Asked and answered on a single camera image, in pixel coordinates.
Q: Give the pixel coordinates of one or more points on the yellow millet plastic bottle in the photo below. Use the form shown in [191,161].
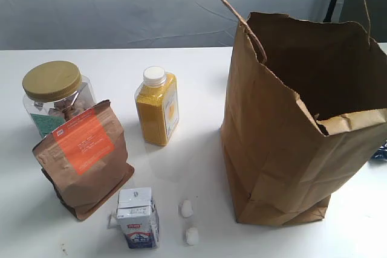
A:
[156,101]

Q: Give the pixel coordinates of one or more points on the large brown paper bag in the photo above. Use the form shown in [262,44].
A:
[305,109]

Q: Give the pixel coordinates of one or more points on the blue patterned object at edge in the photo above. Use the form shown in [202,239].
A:
[381,153]

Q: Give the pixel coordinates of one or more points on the clear jar gold lid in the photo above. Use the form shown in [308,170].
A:
[55,92]

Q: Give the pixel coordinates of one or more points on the kraft pouch orange label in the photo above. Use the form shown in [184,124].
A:
[85,159]

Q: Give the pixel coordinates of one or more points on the small white milk carton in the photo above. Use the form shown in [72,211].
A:
[138,218]

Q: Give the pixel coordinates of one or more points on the grey backdrop cloth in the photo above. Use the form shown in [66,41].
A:
[81,24]

